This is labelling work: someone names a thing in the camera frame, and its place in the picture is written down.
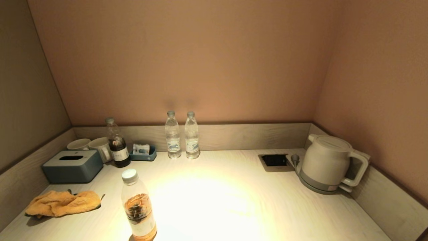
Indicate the small blue tray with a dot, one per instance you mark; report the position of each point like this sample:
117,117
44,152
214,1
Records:
143,157

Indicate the white sachet packet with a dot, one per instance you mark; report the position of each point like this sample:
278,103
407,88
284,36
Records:
140,149

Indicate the amber tea bottle white cap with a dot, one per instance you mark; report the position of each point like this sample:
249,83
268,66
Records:
138,207

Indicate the grey kettle base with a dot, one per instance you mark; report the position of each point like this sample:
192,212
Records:
316,187

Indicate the orange microfibre cloth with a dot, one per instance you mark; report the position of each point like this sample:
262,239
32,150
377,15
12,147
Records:
60,202

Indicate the white ribbed mug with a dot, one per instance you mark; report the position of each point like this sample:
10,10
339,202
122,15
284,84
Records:
78,144
100,147

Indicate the grey kettle plug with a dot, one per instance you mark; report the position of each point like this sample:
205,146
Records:
295,158

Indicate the white electric kettle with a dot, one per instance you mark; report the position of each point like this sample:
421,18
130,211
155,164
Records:
326,160

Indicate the blue-grey tissue box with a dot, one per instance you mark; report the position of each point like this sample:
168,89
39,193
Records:
72,169

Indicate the clear water bottle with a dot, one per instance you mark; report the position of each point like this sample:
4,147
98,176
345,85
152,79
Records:
192,142
173,140

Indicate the recessed power socket panel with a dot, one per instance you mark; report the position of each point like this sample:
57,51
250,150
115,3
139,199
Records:
275,160

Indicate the dark drink bottle grey cap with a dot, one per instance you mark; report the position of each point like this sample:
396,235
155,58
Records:
118,150

